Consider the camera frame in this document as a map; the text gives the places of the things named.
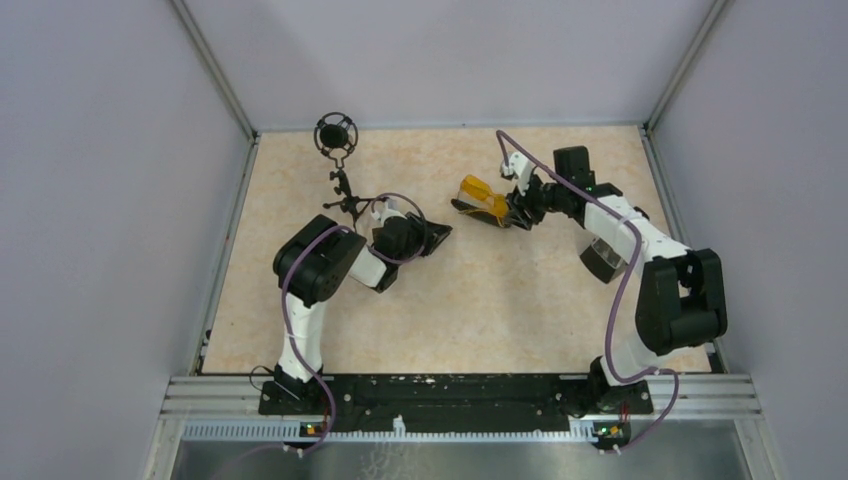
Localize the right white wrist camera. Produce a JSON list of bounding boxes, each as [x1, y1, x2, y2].
[[500, 151, 536, 196]]

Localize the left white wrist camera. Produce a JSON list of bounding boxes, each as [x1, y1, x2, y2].
[[368, 198, 405, 227]]

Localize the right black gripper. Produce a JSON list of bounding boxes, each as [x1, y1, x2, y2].
[[503, 170, 567, 231]]

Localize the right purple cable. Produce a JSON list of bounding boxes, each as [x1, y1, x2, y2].
[[495, 129, 680, 455]]

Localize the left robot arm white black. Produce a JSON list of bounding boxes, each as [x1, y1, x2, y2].
[[271, 212, 453, 414]]

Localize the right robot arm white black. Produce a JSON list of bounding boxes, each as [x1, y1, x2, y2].
[[501, 146, 728, 415]]

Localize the black glasses case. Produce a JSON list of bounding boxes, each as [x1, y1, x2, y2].
[[450, 198, 509, 229]]

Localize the white cable duct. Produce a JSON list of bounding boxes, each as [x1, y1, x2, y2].
[[181, 417, 635, 449]]

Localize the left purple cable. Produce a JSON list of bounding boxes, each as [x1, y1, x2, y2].
[[280, 192, 429, 458]]

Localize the orange sunglasses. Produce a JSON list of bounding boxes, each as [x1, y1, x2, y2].
[[459, 175, 509, 225]]

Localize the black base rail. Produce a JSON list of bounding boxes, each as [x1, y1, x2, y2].
[[258, 373, 654, 433]]

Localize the purple cable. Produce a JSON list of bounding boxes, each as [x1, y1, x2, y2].
[[495, 129, 680, 455], [280, 192, 429, 458]]

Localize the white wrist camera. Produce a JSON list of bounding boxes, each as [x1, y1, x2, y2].
[[500, 151, 536, 196], [368, 198, 405, 227]]

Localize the black microphone on tripod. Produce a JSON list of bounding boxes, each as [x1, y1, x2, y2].
[[313, 112, 376, 224]]

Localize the black wedge mirror block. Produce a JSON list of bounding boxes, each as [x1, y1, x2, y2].
[[579, 237, 627, 284]]

